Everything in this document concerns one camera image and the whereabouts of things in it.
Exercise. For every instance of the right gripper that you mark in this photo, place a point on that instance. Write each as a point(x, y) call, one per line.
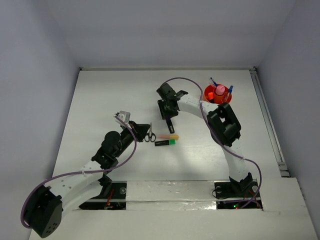
point(166, 114)

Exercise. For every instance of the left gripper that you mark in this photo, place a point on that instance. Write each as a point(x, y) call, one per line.
point(135, 128)

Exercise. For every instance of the black handled scissors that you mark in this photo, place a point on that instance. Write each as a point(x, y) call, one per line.
point(150, 135)

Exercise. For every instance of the purple cap highlighter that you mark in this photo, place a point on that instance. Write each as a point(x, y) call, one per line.
point(170, 126)

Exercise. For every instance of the yellow cap translucent highlighter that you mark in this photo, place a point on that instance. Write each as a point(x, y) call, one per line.
point(168, 136)

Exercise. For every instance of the green cap highlighter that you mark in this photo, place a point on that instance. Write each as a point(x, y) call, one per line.
point(166, 142)

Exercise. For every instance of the blue cap glue bottle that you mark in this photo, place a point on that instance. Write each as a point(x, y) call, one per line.
point(230, 90)

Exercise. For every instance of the orange cap highlighter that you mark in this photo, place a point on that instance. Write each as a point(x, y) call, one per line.
point(210, 96)

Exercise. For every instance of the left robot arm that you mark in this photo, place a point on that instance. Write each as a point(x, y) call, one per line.
point(50, 201)

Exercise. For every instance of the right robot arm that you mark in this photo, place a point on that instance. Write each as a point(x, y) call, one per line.
point(223, 125)

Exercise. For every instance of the orange round organizer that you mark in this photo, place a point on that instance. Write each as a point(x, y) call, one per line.
point(217, 99)

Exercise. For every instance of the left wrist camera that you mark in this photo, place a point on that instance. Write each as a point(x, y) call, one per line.
point(122, 117)

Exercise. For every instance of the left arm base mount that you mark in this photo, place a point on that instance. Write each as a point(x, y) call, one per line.
point(112, 197)

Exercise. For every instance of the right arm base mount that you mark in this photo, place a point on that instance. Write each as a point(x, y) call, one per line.
point(233, 195)

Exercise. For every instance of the aluminium side rail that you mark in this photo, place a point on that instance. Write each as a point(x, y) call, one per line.
point(284, 171)

